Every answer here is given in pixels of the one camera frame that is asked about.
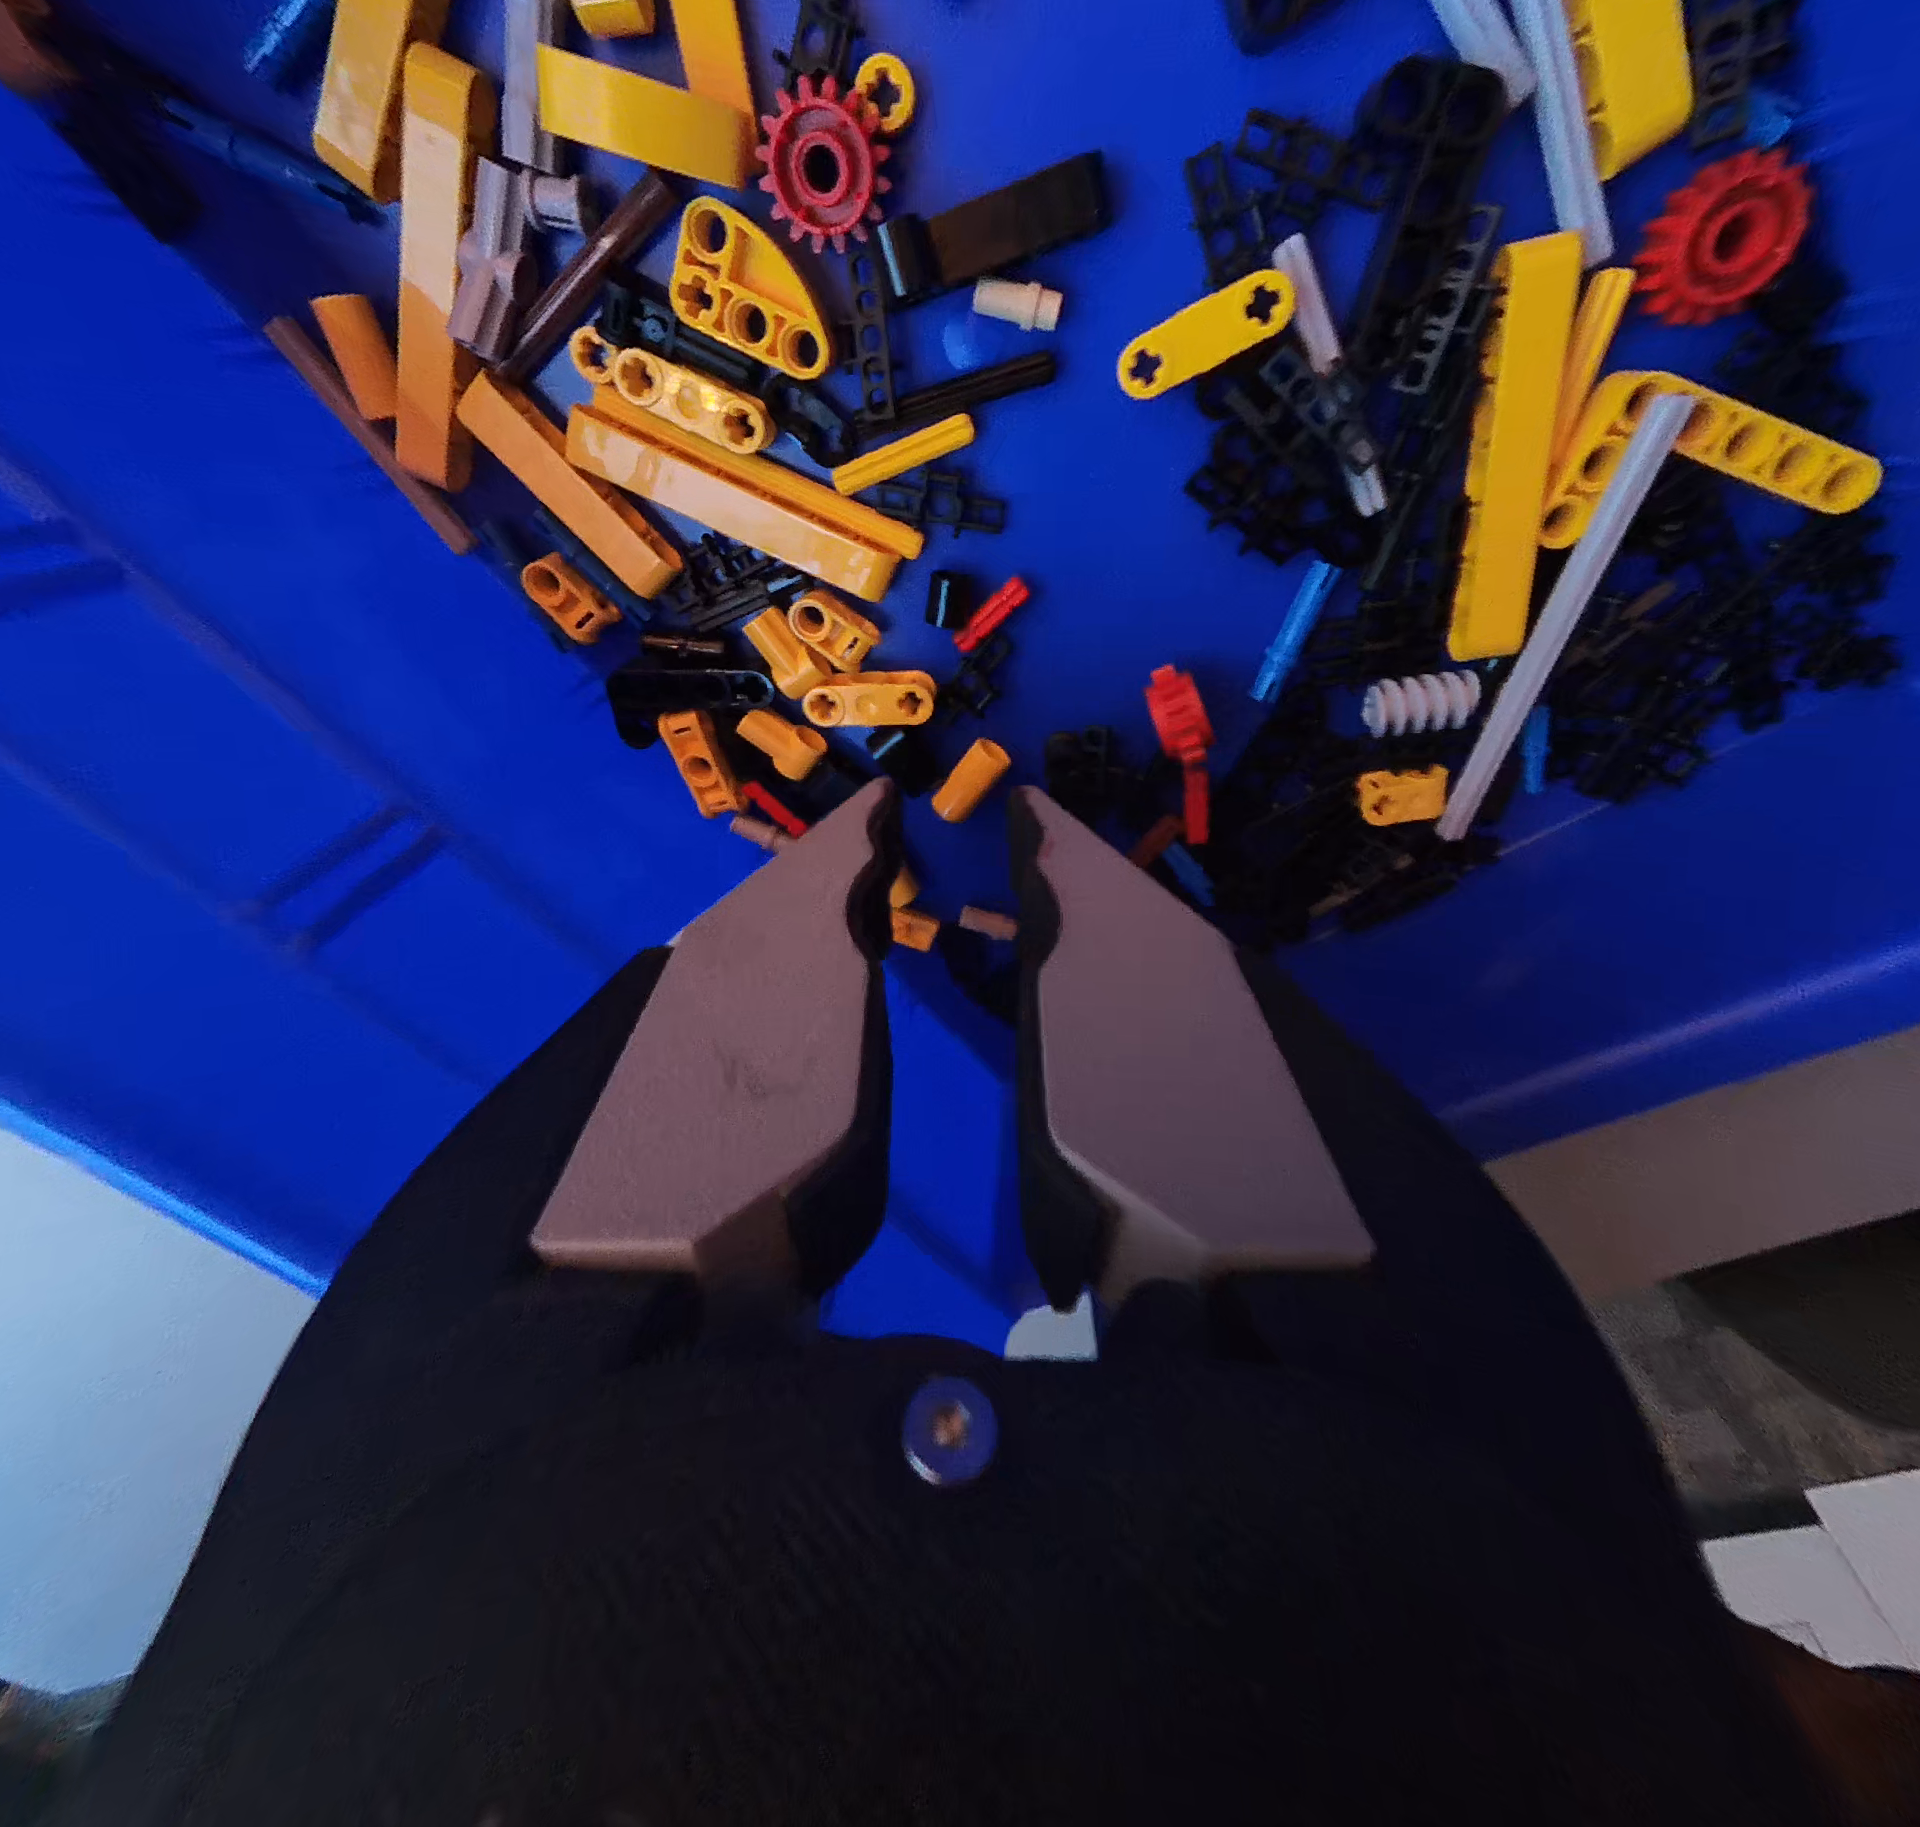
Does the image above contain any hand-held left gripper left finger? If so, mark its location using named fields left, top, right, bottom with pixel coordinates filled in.
left=527, top=778, right=904, bottom=1296

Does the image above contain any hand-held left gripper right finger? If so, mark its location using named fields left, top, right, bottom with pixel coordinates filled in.
left=1007, top=783, right=1378, bottom=1320

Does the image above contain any blue plastic bin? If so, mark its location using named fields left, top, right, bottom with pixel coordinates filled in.
left=0, top=0, right=1920, bottom=1296

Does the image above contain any pile of lego pieces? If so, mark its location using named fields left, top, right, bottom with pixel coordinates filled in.
left=240, top=0, right=1899, bottom=960

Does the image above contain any white paper sheet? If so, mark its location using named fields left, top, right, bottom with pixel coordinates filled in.
left=1701, top=1473, right=1920, bottom=1671

